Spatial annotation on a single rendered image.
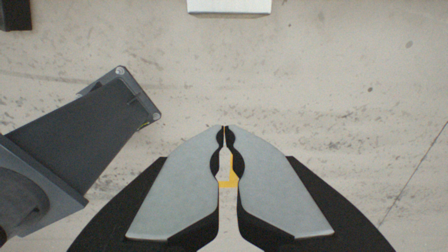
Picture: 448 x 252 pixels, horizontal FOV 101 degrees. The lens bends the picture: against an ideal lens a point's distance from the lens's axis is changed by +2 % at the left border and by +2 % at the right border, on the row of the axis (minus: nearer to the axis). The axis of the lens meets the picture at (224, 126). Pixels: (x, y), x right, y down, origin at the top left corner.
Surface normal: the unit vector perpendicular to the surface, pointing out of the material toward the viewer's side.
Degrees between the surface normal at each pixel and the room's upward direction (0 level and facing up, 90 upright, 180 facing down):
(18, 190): 70
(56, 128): 90
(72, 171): 90
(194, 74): 0
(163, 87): 0
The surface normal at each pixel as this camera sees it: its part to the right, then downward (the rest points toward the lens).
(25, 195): 0.90, -0.11
